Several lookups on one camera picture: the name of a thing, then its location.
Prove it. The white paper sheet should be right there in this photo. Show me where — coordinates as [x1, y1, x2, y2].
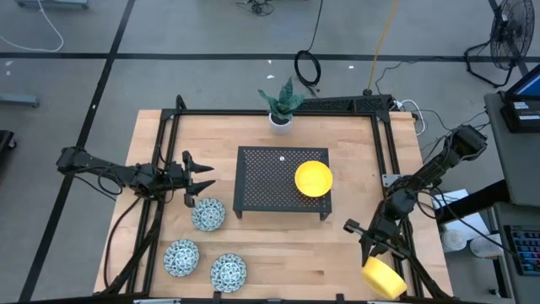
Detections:
[430, 188, 493, 254]

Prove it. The black perforated metal panel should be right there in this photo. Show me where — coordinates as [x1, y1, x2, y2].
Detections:
[301, 95, 393, 114]

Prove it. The white looped cable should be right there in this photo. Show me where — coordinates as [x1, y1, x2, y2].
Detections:
[398, 99, 427, 137]

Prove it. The silver mounting plate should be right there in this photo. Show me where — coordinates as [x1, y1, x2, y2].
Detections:
[381, 173, 402, 189]

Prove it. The black box with labels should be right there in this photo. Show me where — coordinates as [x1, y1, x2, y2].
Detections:
[499, 99, 540, 134]

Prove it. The black perforated metal rack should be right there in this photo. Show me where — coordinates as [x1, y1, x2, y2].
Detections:
[232, 145, 333, 221]

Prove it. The green snake plant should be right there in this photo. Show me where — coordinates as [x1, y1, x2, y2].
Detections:
[257, 77, 305, 122]

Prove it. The teal patterned mini bowl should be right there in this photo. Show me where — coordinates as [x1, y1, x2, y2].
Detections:
[163, 238, 201, 278]
[209, 252, 248, 294]
[191, 197, 226, 232]

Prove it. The black caster base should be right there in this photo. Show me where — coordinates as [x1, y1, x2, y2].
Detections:
[0, 129, 18, 162]

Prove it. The black cable bundle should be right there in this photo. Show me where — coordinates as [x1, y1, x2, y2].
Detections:
[235, 0, 275, 18]

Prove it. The black floor fan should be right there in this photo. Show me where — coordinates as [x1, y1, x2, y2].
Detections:
[463, 0, 537, 89]

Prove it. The black aluminium table frame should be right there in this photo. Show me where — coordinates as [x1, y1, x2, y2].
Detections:
[93, 93, 455, 303]

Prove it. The black desk beam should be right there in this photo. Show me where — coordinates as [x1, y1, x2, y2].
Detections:
[434, 179, 511, 225]

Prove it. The backlit keyboard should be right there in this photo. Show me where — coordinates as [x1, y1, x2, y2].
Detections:
[504, 225, 540, 278]

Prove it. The black coiled cable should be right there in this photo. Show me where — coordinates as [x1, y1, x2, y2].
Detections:
[294, 0, 325, 96]

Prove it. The yellow mini bowl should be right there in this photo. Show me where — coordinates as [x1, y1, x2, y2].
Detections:
[361, 256, 408, 300]
[294, 160, 334, 198]

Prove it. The grey furniture foot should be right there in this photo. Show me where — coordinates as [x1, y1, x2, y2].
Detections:
[0, 93, 41, 109]
[14, 0, 90, 10]

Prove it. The yellow cable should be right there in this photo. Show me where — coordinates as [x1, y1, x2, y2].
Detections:
[365, 0, 400, 95]

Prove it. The white round plant pot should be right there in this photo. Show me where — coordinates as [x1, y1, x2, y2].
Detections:
[268, 111, 294, 136]

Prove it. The grey desk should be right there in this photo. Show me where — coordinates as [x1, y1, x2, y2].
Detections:
[492, 201, 540, 304]
[483, 91, 540, 208]

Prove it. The computer monitor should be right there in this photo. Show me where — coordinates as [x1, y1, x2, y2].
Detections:
[504, 62, 540, 101]

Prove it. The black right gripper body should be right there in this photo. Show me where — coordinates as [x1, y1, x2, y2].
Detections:
[343, 218, 408, 259]

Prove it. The white round lid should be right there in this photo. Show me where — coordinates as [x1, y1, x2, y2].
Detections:
[440, 229, 467, 253]
[468, 236, 503, 259]

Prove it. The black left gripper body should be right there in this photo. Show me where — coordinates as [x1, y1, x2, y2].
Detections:
[162, 150, 199, 209]

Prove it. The white floor cable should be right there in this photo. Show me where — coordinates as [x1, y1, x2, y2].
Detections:
[0, 0, 65, 54]

